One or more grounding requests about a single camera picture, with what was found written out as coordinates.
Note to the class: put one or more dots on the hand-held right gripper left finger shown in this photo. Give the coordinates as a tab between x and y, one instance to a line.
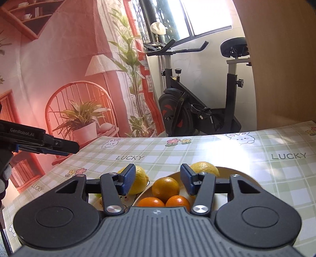
128	179

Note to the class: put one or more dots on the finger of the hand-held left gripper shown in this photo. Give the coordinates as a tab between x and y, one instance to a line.
64	146
51	151

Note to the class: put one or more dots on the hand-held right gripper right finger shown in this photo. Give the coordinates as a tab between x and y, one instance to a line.
186	179

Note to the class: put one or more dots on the yellow lemon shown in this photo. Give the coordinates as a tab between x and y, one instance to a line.
206	168
140	180

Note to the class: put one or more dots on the orange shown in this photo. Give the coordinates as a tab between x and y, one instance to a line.
150	202
177	202
165	189

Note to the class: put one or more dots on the beige round plate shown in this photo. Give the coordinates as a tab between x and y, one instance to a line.
221	197

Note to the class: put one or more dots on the person's left hand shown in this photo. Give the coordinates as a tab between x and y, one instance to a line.
3	173

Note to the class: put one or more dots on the black exercise bike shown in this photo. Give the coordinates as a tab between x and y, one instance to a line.
182	98

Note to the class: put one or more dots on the pink printed backdrop cloth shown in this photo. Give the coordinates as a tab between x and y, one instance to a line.
74	49

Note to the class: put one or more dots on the white cloth cap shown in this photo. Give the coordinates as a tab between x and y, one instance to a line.
158	28

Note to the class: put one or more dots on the wooden panel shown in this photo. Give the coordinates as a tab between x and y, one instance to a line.
284	61

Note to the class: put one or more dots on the window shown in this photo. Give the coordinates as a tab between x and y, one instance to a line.
209	14

